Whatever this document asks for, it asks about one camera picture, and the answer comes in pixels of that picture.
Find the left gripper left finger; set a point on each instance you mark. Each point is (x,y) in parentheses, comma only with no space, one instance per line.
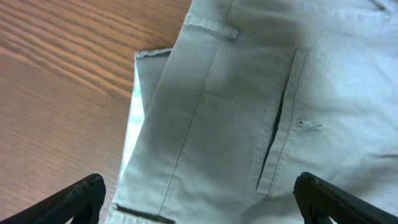
(79,203)

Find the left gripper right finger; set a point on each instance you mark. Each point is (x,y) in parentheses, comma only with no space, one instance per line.
(320,202)

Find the khaki shorts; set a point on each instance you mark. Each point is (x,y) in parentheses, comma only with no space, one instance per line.
(252,94)

